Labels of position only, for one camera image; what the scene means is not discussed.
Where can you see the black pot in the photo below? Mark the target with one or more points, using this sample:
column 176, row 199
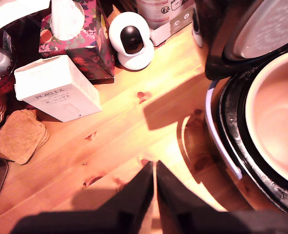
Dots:
column 275, row 117

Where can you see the black Philips rice cooker body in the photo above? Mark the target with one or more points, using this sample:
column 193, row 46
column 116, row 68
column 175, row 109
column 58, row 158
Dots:
column 231, row 136

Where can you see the rice cooker lid, dimpled plate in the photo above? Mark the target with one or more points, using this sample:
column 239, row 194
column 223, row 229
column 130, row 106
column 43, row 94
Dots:
column 263, row 29

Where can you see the square cork coaster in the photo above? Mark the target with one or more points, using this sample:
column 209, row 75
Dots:
column 46, row 139
column 19, row 136

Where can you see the white Porlex carton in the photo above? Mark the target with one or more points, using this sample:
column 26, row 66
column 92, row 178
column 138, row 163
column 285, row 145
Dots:
column 58, row 90

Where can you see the floral tissue box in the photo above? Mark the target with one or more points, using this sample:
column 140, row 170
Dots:
column 92, row 56

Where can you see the red studded basket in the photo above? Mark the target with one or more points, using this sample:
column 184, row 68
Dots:
column 0, row 86

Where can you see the grey white printed carton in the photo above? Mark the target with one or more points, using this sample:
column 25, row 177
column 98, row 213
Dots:
column 175, row 26

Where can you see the pale jar with label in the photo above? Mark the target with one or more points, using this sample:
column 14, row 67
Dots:
column 151, row 12

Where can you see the white tissue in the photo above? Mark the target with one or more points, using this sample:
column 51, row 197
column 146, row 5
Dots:
column 65, row 19

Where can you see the white curved object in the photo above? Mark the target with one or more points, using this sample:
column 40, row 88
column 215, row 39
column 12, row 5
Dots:
column 9, row 14

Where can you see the white dome security camera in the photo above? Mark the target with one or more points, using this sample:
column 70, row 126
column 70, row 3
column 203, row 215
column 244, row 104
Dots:
column 131, row 36

